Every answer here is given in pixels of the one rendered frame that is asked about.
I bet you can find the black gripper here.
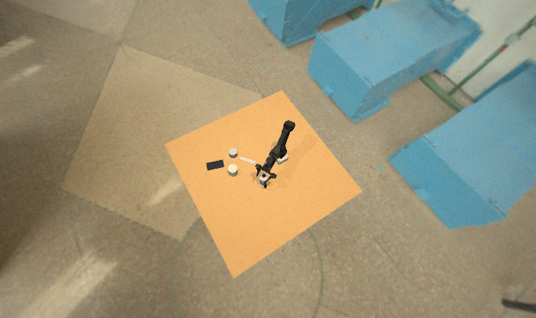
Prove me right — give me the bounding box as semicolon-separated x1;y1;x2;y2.
255;163;276;183

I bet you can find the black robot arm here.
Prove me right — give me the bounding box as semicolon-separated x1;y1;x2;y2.
261;120;295;172

